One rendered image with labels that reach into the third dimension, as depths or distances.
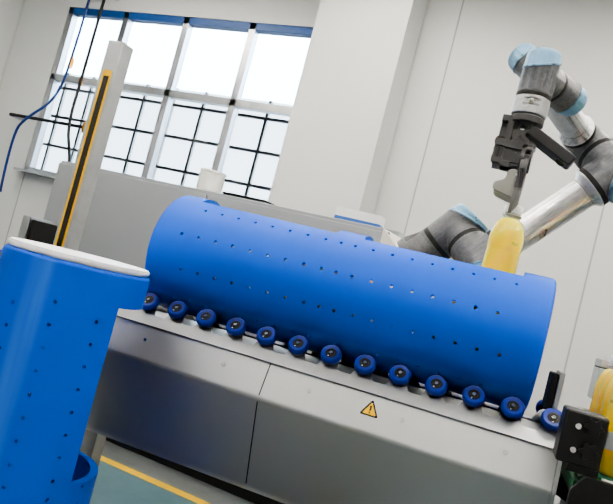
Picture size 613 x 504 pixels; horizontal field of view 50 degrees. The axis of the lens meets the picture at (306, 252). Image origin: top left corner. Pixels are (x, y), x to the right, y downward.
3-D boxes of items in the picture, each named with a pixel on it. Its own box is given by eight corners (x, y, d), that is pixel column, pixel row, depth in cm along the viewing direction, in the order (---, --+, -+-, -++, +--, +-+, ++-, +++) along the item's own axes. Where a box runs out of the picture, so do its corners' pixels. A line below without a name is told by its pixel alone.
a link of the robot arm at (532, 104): (549, 108, 146) (551, 96, 138) (544, 128, 146) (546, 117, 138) (514, 103, 148) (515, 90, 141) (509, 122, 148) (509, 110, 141)
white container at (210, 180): (203, 196, 392) (209, 172, 392) (225, 200, 385) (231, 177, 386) (188, 189, 377) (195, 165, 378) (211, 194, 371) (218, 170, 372)
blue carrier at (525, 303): (186, 310, 176) (215, 208, 178) (522, 408, 149) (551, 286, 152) (130, 301, 149) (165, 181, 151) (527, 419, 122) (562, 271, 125)
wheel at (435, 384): (433, 374, 135) (433, 369, 134) (451, 386, 133) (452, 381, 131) (420, 389, 133) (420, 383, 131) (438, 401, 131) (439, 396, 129)
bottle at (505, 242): (468, 293, 144) (489, 211, 145) (495, 301, 146) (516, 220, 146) (485, 296, 137) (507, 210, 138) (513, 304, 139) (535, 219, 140)
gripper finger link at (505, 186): (486, 208, 142) (497, 169, 144) (514, 214, 140) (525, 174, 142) (487, 202, 139) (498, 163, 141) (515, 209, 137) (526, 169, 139)
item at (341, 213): (338, 224, 349) (341, 210, 350) (382, 234, 342) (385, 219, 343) (333, 220, 338) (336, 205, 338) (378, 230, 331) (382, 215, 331)
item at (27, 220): (33, 275, 181) (48, 221, 182) (44, 279, 180) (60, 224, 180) (7, 272, 171) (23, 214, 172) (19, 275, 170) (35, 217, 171)
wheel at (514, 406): (507, 396, 130) (509, 390, 129) (528, 409, 128) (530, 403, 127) (495, 411, 128) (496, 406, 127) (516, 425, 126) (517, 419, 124)
